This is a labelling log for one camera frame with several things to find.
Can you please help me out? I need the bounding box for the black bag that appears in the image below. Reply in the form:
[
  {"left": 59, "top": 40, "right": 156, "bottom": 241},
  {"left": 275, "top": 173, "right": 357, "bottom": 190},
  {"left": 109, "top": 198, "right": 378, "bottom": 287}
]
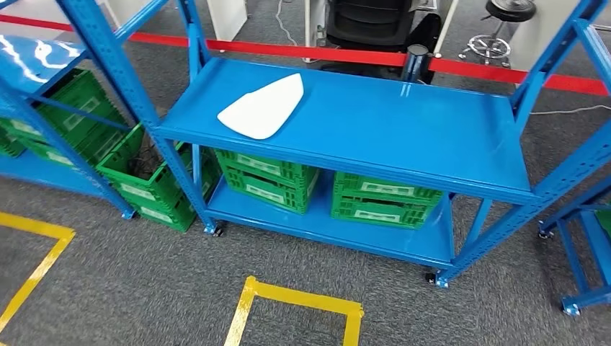
[{"left": 408, "top": 13, "right": 442, "bottom": 56}]

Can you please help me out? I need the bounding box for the white plastic panel part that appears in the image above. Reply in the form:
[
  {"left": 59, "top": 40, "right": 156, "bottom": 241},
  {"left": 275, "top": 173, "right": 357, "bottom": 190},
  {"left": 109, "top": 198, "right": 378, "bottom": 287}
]
[{"left": 216, "top": 73, "right": 305, "bottom": 141}]

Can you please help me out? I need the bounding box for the blue metal shelf rack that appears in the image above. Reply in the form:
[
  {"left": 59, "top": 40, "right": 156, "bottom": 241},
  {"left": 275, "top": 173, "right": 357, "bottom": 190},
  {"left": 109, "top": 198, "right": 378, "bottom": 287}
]
[
  {"left": 0, "top": 0, "right": 170, "bottom": 221},
  {"left": 57, "top": 0, "right": 611, "bottom": 290},
  {"left": 538, "top": 177, "right": 611, "bottom": 317}
]

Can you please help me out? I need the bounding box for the black cable bundle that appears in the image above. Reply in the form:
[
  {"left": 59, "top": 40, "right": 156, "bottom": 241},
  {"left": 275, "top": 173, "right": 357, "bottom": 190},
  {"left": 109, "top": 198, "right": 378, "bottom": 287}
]
[{"left": 125, "top": 145, "right": 161, "bottom": 182}]

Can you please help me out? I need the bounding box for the red barrier belt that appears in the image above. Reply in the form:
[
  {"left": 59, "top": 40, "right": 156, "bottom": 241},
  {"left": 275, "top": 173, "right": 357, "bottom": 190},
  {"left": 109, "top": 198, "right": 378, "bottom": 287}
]
[{"left": 0, "top": 14, "right": 610, "bottom": 97}]

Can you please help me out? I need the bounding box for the dark barrier post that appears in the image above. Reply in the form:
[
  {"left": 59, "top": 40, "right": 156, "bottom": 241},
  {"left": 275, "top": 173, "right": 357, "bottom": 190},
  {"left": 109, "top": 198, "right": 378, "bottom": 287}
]
[{"left": 401, "top": 43, "right": 431, "bottom": 84}]

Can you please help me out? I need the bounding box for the black round stool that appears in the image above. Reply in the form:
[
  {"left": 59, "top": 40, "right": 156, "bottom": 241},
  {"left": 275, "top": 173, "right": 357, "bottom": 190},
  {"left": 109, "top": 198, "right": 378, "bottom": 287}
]
[{"left": 458, "top": 0, "right": 538, "bottom": 68}]

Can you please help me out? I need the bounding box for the white desk panel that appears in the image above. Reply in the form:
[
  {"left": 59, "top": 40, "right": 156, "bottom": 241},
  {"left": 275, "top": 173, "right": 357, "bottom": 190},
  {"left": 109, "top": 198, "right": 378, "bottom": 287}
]
[
  {"left": 508, "top": 0, "right": 581, "bottom": 73},
  {"left": 303, "top": 0, "right": 328, "bottom": 63}
]

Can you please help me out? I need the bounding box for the black office chair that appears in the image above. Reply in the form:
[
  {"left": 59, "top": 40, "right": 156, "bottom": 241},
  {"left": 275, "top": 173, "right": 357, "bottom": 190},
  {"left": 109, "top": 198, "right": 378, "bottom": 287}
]
[{"left": 319, "top": 0, "right": 416, "bottom": 80}]

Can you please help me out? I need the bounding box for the white cabinet panel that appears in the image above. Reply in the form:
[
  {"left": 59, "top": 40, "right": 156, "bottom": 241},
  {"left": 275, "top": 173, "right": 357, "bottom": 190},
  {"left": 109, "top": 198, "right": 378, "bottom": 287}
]
[
  {"left": 97, "top": 0, "right": 159, "bottom": 27},
  {"left": 206, "top": 0, "right": 248, "bottom": 43}
]

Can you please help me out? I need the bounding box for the white floor cable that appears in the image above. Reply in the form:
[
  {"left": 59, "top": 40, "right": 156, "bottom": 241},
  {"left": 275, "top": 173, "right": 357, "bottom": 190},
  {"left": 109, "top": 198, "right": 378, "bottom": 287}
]
[
  {"left": 275, "top": 0, "right": 299, "bottom": 48},
  {"left": 530, "top": 105, "right": 611, "bottom": 117}
]

